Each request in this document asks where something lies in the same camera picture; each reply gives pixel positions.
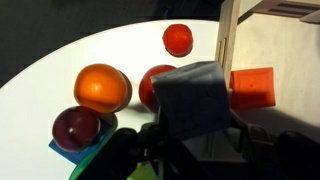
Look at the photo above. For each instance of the orange block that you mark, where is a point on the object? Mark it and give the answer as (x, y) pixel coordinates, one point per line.
(253, 88)

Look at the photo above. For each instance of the wooden tray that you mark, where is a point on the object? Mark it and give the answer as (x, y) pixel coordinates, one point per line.
(283, 50)

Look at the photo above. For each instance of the green translucent bowl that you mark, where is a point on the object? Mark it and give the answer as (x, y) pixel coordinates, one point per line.
(77, 173)

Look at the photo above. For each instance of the yellow-green toy piece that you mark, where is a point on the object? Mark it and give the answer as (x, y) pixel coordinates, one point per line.
(141, 171)

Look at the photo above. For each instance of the blue flat piece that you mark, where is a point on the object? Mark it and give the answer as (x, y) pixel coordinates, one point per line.
(76, 156)

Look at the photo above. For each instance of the small red tomato ball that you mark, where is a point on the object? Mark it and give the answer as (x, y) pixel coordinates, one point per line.
(178, 40)

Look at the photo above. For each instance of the dark red plum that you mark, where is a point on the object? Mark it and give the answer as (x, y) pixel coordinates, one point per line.
(75, 128)

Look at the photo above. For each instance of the orange fruit ball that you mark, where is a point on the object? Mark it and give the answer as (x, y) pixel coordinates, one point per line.
(100, 88)

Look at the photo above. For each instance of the large red tomato ball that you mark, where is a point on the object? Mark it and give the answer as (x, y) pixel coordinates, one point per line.
(146, 90)

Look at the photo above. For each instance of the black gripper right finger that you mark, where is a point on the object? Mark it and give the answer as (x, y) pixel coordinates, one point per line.
(246, 140)

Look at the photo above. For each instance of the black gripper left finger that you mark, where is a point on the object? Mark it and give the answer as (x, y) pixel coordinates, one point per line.
(152, 133)

